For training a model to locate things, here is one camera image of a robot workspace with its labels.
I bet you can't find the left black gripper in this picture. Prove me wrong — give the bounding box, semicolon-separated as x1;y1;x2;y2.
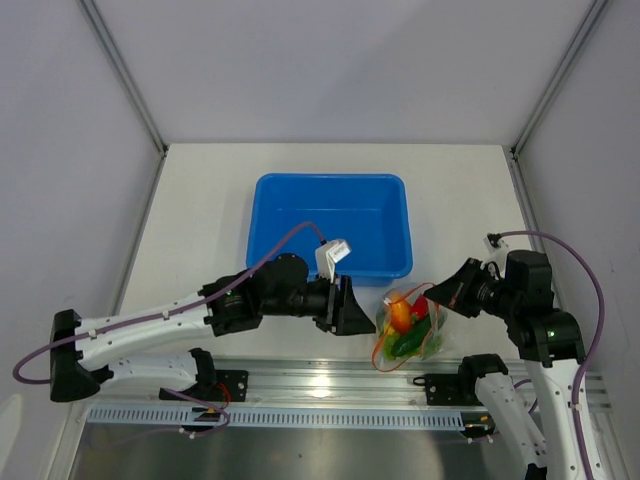
263;271;376;337

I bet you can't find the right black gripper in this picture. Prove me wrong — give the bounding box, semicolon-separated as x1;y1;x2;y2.
423;257;519;319

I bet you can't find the red chili pepper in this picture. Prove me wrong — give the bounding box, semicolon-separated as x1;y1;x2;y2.
410;295;429;323

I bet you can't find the yellow orange mango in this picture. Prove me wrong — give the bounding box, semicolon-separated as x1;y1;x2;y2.
381;335;399;359

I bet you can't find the orange red mango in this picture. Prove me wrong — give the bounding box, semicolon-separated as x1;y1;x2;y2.
388;295;412;334

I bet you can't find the green grape bunch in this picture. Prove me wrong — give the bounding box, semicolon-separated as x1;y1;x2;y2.
419;333;444;360

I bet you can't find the clear zip top bag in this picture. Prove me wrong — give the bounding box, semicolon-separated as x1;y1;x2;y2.
371;282;447;373

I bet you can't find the dark green cucumber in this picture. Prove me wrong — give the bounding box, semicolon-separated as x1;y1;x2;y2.
390;317;431;358

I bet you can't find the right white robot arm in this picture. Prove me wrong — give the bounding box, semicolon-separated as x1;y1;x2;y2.
424;250;607;479

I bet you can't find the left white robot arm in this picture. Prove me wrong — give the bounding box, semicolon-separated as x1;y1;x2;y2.
49;253;376;403

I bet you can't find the blue plastic bin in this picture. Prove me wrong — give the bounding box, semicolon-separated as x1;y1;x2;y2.
246;173;413;287

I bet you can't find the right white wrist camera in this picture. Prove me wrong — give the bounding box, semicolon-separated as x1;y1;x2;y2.
484;234;509;270

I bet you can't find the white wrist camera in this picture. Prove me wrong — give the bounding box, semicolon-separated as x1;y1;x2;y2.
315;239;351;282
484;234;509;270

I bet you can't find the aluminium mounting rail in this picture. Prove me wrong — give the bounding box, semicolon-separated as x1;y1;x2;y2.
66;355;609;405

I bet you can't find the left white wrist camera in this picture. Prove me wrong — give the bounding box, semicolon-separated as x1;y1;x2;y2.
315;239;351;282

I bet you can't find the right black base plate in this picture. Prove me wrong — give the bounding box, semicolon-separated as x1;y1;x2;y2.
412;373;482;407

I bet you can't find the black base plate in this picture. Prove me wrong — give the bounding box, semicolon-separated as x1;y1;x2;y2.
158;369;248;402
412;373;482;407

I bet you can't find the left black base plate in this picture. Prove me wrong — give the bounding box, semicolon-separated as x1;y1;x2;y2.
158;369;248;402

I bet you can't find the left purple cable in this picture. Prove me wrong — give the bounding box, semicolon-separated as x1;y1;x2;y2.
12;221;326;440

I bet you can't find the right aluminium frame post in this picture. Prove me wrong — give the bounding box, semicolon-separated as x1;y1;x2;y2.
510;0;611;162

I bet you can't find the aluminium frame post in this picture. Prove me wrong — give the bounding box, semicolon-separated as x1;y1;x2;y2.
77;0;168;157
510;0;611;162

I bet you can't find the left aluminium frame post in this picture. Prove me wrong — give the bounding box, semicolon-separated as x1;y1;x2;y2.
77;0;168;157

